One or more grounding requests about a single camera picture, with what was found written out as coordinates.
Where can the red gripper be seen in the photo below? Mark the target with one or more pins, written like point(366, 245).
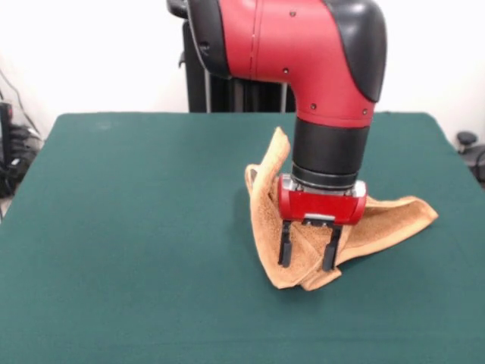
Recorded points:
point(322, 206)

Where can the orange terry towel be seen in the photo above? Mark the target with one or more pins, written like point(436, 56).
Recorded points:
point(269, 235)

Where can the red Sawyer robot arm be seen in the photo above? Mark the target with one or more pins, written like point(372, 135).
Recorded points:
point(284, 38)

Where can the black office chair base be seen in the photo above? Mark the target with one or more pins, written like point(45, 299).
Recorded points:
point(473, 151)

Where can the dark green table cloth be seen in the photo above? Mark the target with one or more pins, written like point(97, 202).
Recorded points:
point(113, 227)

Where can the black electronics box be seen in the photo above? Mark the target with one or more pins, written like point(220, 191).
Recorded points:
point(5, 132)

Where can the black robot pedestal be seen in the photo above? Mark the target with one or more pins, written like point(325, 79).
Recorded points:
point(197, 95)

